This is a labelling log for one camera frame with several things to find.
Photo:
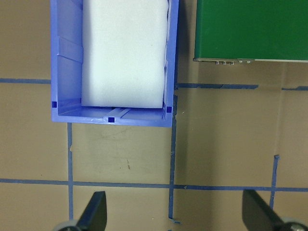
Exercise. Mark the blue plastic storage bin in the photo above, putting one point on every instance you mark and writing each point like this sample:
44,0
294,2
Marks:
67,72

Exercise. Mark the white foam pad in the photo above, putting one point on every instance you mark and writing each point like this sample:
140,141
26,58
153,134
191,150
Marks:
120,60

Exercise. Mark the green conveyor belt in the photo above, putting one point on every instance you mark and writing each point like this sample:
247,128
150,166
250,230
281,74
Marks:
252,29

